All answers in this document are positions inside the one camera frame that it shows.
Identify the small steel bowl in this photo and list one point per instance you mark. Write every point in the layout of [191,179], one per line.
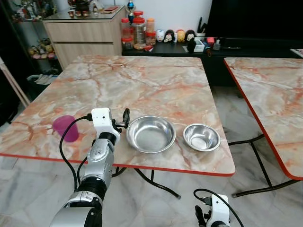
[201,137]

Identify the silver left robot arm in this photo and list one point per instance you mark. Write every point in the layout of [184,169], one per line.
[99,161]

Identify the small dark bottle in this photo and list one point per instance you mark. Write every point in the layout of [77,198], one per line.
[217,45]

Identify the small black gadget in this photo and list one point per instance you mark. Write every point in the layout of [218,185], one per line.
[191,46]

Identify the small white box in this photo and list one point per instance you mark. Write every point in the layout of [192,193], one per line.
[200,46]

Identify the orange lid jar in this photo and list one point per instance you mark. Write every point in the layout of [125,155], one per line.
[150,26]

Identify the yellow doll figurine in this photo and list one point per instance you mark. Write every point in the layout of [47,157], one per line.
[180,36]

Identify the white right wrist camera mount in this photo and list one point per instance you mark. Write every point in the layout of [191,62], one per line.
[220,210]

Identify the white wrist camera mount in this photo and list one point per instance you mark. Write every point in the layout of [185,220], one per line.
[100,118]
[220,210]

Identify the white doll figurine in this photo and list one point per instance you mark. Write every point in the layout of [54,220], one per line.
[160,35]

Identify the blue ball trophy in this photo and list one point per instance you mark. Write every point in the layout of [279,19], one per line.
[130,7]

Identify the tall red lid jar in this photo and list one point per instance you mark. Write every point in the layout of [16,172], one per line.
[138,33]

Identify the small red lid jar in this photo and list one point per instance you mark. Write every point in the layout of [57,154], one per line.
[150,39]
[127,43]

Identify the black haired doll figurine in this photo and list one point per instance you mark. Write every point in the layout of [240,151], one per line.
[190,35]
[169,36]

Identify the clear red lid jar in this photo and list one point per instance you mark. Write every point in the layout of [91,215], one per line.
[126,29]

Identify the light wooden drawer cabinet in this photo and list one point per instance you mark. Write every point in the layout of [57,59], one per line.
[83,33]

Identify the light wooden pole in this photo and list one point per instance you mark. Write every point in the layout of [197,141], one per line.
[14,82]

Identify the black television screen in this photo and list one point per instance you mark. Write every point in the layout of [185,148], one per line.
[255,19]

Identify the black metal table leg frame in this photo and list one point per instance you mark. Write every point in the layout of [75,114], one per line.
[165,189]
[261,163]

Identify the white low rack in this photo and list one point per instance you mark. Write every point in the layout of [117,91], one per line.
[43,79]

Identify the pen holder with pens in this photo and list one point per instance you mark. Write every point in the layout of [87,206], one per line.
[201,30]

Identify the large steel bowl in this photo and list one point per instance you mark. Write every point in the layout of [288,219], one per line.
[150,135]

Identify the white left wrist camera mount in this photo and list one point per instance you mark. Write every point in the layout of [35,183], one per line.
[100,118]

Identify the small red box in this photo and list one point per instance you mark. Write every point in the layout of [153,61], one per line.
[211,40]

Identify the flat red tray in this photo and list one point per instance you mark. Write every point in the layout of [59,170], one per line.
[110,8]

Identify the dark display shelf with figurines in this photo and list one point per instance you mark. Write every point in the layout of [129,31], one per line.
[33,28]

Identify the pink plastic cup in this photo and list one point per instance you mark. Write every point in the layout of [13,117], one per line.
[67,128]

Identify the dark figurine group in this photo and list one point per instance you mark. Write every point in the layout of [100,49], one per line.
[79,7]

